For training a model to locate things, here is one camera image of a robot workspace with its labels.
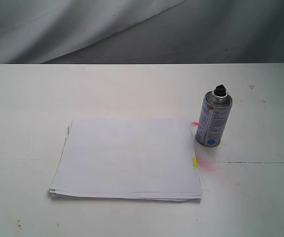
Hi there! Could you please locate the white paper stack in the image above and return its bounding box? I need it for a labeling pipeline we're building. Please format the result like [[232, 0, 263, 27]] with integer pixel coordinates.
[[49, 118, 203, 201]]

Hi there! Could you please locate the white spray paint can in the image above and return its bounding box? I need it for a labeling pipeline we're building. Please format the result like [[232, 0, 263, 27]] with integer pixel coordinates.
[[195, 84, 233, 147]]

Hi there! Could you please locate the white backdrop cloth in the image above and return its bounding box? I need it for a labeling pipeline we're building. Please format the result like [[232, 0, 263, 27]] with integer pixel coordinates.
[[0, 0, 284, 64]]

